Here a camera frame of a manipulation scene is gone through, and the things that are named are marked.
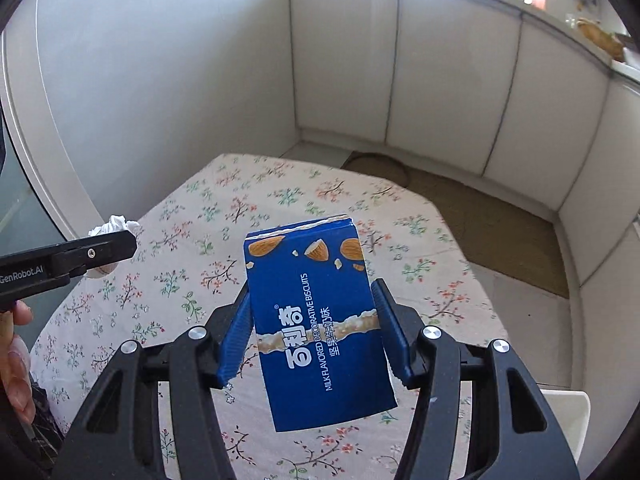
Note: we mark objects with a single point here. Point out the olive green floor mat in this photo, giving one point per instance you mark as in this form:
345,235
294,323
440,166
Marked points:
525,260
450,195

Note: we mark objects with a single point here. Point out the person's left hand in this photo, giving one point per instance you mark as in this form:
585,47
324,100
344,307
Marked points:
20,385

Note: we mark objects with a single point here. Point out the wicker basket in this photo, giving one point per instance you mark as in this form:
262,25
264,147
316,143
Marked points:
600,37

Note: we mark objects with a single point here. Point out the white trash bin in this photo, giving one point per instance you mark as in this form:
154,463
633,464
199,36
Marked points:
570,420

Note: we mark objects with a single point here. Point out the floral tablecloth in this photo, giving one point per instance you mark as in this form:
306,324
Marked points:
300,190

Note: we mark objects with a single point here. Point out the white tissue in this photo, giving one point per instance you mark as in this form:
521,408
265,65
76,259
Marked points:
112,224

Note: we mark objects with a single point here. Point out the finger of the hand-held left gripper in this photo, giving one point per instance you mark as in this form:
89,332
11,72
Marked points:
95,252

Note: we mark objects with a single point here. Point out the round brown mat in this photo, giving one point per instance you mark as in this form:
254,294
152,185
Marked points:
372,164

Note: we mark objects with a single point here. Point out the white framed glass door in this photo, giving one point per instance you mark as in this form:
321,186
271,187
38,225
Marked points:
30,150

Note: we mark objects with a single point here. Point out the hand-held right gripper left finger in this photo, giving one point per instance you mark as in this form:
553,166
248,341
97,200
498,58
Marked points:
235,340

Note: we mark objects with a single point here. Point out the blue almond biscuit box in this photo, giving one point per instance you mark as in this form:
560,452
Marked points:
310,350

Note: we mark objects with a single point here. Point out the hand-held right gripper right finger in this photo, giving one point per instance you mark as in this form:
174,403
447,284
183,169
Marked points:
392,330

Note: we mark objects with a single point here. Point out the dark plaid clothing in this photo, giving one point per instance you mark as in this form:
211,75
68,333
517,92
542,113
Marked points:
46,420

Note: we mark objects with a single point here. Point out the white kitchen cabinet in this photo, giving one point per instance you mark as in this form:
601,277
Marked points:
440,85

